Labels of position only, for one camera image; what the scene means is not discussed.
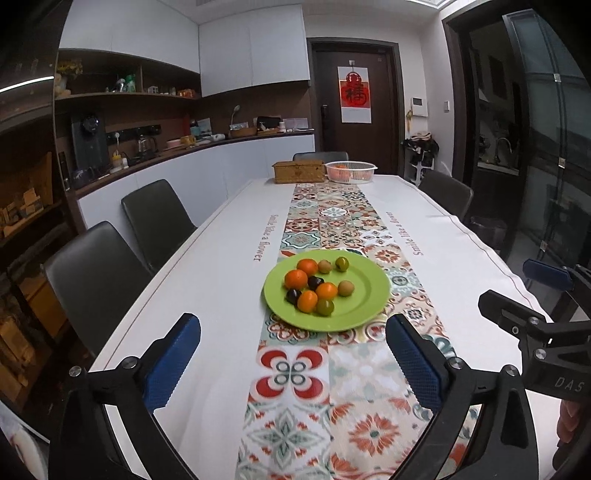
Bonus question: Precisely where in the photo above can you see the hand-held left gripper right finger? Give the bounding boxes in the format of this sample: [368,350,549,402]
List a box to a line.
[385,314,541,480]

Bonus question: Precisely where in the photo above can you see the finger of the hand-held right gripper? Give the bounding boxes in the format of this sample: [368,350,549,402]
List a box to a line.
[523,259,575,291]
[478,290,548,340]

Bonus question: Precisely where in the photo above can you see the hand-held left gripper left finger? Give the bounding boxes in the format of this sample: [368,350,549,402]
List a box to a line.
[48,313,201,480]

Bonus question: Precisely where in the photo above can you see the green plate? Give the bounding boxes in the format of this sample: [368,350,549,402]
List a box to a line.
[263,250,391,332]

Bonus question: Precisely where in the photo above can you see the person's right hand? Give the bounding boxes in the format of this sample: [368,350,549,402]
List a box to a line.
[556,399,583,448]

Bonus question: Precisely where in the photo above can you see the dark trash bin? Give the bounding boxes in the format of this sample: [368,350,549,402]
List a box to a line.
[471,217,508,252]

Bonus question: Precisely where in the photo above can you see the grey dining chair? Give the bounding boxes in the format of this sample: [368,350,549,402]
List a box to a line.
[419,171,474,222]
[45,222,153,358]
[121,179,197,273]
[293,151,349,163]

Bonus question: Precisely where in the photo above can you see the patterned table runner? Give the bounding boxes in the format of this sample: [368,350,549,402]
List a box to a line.
[235,182,481,480]

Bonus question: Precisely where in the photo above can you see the rack with bags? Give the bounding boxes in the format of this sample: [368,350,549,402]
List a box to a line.
[401,131,439,185]

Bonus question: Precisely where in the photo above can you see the white plastic basket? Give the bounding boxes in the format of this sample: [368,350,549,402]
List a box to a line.
[324,161,378,184]

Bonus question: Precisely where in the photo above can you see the wicker box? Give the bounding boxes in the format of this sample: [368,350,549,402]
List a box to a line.
[272,160,325,184]

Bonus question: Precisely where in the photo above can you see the black water dispenser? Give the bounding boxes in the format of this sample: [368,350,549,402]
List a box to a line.
[71,113,109,171]

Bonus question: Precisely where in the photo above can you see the dark wooden door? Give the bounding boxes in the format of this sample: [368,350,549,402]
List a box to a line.
[314,41,400,176]

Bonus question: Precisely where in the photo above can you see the red and white wall poster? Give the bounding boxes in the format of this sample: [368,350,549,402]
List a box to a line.
[337,66,372,124]

